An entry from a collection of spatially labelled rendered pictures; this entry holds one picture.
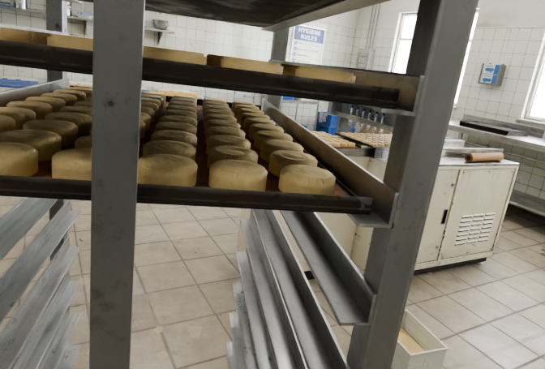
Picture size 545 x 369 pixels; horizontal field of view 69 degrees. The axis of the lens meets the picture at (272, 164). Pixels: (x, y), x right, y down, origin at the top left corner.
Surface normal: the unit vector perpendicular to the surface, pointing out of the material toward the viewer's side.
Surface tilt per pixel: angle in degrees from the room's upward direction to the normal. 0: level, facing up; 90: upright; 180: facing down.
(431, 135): 90
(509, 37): 90
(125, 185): 90
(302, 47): 90
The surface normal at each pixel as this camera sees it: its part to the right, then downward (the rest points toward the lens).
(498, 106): -0.87, 0.02
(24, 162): 0.92, 0.20
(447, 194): 0.44, 0.28
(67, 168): -0.15, 0.23
